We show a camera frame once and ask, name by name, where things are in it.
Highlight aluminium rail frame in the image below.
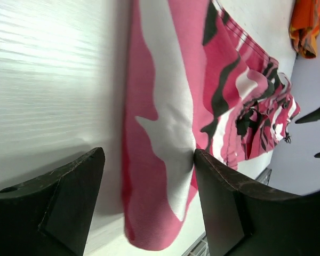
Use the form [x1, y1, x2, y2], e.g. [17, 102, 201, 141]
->
[183, 167, 272, 256]

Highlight orange camouflage folded trousers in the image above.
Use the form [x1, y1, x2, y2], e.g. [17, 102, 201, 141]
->
[289, 0, 320, 59]

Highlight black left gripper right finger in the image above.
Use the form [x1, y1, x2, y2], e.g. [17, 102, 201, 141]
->
[194, 149, 320, 255]

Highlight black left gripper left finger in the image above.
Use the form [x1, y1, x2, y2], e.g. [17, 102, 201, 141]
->
[0, 147, 105, 255]

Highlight pink camouflage trousers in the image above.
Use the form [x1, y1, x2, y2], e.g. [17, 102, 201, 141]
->
[122, 1, 300, 251]

